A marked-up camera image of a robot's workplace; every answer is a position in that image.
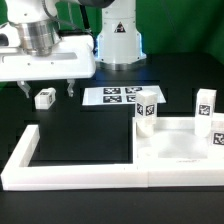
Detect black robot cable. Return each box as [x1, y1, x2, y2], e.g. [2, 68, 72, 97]
[78, 4, 94, 34]

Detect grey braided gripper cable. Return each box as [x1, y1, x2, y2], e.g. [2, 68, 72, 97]
[41, 0, 93, 34]

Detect white square tabletop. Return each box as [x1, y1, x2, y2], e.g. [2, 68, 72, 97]
[133, 117, 224, 160]

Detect white AprilTag marker sheet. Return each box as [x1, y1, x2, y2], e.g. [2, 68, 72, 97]
[82, 86, 166, 106]

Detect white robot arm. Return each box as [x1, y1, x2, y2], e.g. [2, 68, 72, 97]
[0, 0, 146, 94]

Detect thin white cable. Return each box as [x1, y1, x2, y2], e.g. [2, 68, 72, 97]
[67, 3, 76, 28]

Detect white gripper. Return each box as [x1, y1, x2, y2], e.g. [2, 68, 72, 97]
[0, 23, 96, 97]

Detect white L-shaped obstacle fixture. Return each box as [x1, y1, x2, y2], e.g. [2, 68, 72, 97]
[1, 125, 224, 191]

